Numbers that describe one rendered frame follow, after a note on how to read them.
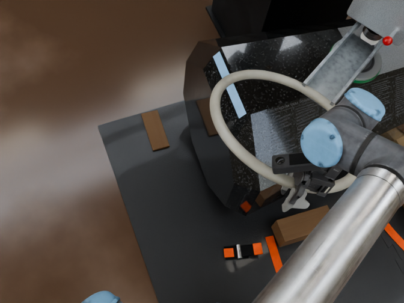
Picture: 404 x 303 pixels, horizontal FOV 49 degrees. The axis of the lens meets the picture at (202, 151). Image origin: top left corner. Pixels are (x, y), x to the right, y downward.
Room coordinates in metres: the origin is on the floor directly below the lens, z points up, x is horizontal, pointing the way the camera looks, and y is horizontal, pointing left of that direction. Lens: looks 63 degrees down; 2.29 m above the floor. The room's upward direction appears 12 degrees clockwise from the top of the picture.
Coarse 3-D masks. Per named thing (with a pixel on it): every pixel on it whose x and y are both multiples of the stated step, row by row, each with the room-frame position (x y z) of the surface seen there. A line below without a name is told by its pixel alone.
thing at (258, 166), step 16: (224, 80) 0.78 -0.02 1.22; (240, 80) 0.83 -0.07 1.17; (272, 80) 0.89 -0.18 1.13; (288, 80) 0.90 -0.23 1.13; (320, 96) 0.87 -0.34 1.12; (224, 128) 0.58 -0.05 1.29; (240, 144) 0.54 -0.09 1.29; (240, 160) 0.50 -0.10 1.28; (256, 160) 0.50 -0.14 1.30; (272, 176) 0.47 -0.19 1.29; (288, 176) 0.48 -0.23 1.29; (352, 176) 0.55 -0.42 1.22
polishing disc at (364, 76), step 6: (378, 54) 1.31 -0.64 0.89; (372, 60) 1.27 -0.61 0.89; (378, 60) 1.28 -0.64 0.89; (366, 66) 1.23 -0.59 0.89; (372, 66) 1.24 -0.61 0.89; (378, 66) 1.25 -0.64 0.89; (366, 72) 1.20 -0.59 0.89; (372, 72) 1.21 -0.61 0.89; (378, 72) 1.22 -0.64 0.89; (360, 78) 1.17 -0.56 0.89; (366, 78) 1.17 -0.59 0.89
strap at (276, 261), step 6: (384, 228) 0.90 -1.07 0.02; (390, 228) 0.90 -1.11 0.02; (390, 234) 0.87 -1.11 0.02; (396, 234) 0.88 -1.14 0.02; (270, 240) 0.70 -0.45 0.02; (396, 240) 0.84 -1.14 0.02; (402, 240) 0.85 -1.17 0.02; (270, 246) 0.66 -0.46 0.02; (276, 246) 0.67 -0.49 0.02; (402, 246) 0.81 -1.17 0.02; (270, 252) 0.63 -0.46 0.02; (276, 252) 0.64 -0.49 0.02; (276, 258) 0.61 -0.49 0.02; (276, 264) 0.58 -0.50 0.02; (276, 270) 0.55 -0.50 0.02
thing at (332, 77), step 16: (352, 32) 1.18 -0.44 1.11; (336, 48) 1.07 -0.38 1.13; (352, 48) 1.13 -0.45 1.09; (368, 48) 1.15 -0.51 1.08; (320, 64) 0.99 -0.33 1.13; (336, 64) 1.04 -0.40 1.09; (352, 64) 1.06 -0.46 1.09; (320, 80) 0.96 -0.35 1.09; (336, 80) 0.97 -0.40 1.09; (352, 80) 0.95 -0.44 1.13; (336, 96) 0.87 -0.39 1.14
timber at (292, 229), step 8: (320, 208) 0.89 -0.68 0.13; (328, 208) 0.90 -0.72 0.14; (288, 216) 0.81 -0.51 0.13; (296, 216) 0.82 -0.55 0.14; (304, 216) 0.83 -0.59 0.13; (312, 216) 0.83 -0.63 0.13; (320, 216) 0.84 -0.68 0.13; (280, 224) 0.76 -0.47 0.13; (288, 224) 0.77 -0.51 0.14; (296, 224) 0.77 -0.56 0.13; (304, 224) 0.78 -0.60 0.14; (312, 224) 0.79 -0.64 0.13; (280, 232) 0.72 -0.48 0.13; (288, 232) 0.72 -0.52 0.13; (296, 232) 0.73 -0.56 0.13; (304, 232) 0.74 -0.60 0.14; (280, 240) 0.69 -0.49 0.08; (288, 240) 0.68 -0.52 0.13; (296, 240) 0.71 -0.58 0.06
